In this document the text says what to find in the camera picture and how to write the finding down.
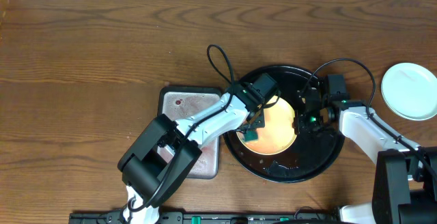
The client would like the green yellow sponge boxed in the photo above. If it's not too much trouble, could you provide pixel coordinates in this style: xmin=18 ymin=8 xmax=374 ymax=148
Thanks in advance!
xmin=242 ymin=130 xmax=258 ymax=143

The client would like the yellow plate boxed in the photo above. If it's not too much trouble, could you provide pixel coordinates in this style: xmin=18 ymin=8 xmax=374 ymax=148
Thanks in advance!
xmin=236 ymin=96 xmax=297 ymax=155

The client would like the light blue plate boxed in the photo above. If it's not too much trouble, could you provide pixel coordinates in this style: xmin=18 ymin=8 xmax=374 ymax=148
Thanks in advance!
xmin=381 ymin=63 xmax=436 ymax=121

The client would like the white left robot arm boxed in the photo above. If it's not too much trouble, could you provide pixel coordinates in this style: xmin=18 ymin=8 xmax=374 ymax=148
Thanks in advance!
xmin=117 ymin=78 xmax=277 ymax=223

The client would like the black round tray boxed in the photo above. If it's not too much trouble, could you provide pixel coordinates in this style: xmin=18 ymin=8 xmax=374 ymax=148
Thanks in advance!
xmin=223 ymin=65 xmax=345 ymax=183

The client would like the black rectangular soap tray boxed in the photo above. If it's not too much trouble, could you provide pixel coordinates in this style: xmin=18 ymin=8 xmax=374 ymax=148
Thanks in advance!
xmin=158 ymin=86 xmax=222 ymax=180

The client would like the left black cable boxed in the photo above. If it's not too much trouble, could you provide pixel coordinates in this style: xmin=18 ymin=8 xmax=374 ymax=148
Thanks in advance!
xmin=128 ymin=44 xmax=240 ymax=214

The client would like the black cable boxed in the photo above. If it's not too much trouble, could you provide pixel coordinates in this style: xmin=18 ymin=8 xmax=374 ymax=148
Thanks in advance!
xmin=298 ymin=57 xmax=437 ymax=180
xmin=128 ymin=44 xmax=240 ymax=214

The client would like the right black cable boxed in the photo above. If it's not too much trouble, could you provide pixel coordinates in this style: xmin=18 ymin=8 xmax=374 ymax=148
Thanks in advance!
xmin=298 ymin=57 xmax=437 ymax=180

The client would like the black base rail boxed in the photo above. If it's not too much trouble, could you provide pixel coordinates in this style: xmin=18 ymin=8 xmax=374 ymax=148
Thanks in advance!
xmin=68 ymin=211 xmax=340 ymax=224

